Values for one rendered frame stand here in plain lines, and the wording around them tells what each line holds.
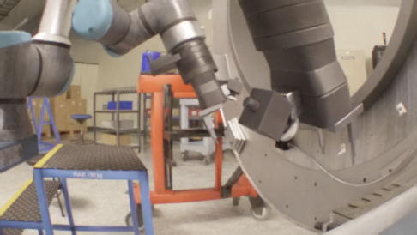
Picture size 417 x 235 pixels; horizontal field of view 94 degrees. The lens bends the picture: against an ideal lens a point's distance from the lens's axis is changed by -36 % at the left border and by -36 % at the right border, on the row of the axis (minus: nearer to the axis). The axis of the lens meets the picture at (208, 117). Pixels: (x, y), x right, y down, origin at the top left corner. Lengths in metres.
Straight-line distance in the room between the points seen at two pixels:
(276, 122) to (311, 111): 0.03
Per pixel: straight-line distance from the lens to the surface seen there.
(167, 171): 1.68
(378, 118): 0.58
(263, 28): 0.21
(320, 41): 0.21
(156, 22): 0.61
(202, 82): 0.56
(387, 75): 0.53
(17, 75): 0.68
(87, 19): 0.52
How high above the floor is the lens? 0.80
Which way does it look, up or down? 2 degrees down
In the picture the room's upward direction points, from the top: 1 degrees clockwise
